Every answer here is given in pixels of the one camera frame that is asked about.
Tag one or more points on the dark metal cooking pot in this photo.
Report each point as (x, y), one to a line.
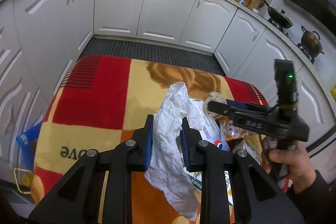
(311, 40)

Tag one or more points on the red yellow patterned blanket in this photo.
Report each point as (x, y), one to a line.
(100, 103)

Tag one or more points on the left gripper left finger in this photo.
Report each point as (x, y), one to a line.
(98, 180)

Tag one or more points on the white kitchen base cabinets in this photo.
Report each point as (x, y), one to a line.
(41, 39)

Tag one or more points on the white orange snack bag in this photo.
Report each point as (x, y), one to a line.
(228, 131)

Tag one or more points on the person right hand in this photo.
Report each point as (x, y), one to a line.
(300, 169)

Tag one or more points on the dark ribbed floor mat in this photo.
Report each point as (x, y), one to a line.
(148, 52)

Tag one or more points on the white pepsi logo bag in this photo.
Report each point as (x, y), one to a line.
(210, 130)

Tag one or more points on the white paper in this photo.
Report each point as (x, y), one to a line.
(165, 171)

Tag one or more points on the green white medicine box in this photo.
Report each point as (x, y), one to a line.
(202, 156)

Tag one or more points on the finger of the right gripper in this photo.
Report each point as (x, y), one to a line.
(246, 106)

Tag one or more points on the blue snack bag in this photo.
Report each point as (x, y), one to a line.
(26, 141)

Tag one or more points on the black frying pan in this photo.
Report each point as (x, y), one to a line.
(278, 16)

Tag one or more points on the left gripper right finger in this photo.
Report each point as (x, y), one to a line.
(257, 198)

